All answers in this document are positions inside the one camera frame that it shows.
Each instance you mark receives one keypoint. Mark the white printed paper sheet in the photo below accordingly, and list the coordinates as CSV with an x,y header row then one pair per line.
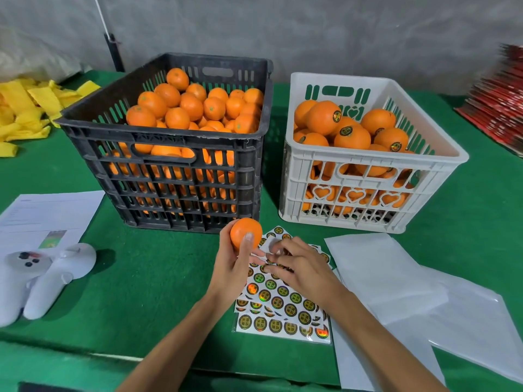
x,y
49,212

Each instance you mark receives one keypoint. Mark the holographic sticker sheet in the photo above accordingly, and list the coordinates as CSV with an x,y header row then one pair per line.
x,y
278,314

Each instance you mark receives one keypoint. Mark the black plastic crate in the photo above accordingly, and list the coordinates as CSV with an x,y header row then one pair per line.
x,y
249,143

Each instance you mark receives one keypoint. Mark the person's right hand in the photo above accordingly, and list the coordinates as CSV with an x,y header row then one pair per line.
x,y
306,273

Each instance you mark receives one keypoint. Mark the person's right forearm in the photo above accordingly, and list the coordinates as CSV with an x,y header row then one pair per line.
x,y
388,347

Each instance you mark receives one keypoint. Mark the pile of yellow bags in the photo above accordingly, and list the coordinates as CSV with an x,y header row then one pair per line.
x,y
29,110

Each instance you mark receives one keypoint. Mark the green felt table cover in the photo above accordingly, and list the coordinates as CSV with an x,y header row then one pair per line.
x,y
147,290

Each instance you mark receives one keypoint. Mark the white plastic crate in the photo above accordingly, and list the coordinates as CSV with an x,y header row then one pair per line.
x,y
331,77

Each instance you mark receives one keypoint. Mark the stack of red cardboard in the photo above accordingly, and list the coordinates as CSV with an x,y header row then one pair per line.
x,y
498,102

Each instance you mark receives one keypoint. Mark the beige woven sack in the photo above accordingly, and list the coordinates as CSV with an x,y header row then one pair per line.
x,y
33,67

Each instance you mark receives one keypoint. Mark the white handheld controller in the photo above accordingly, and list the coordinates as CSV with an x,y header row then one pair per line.
x,y
45,277

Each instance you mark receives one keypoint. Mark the single orange fruit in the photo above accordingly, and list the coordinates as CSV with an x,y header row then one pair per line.
x,y
246,232

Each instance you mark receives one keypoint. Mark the pile of oranges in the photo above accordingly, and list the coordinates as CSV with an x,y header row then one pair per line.
x,y
192,106

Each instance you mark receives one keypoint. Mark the heap of labelled oranges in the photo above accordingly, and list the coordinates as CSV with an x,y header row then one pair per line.
x,y
323,118

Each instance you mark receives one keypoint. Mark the white backing sheet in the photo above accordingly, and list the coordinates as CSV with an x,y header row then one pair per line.
x,y
482,322
384,277

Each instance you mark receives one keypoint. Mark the person's left forearm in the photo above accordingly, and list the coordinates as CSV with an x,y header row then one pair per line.
x,y
176,347

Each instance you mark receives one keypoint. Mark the white pole with black base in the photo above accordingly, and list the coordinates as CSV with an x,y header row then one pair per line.
x,y
106,32

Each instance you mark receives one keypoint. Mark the person's left hand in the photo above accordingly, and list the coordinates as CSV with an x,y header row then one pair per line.
x,y
225,277

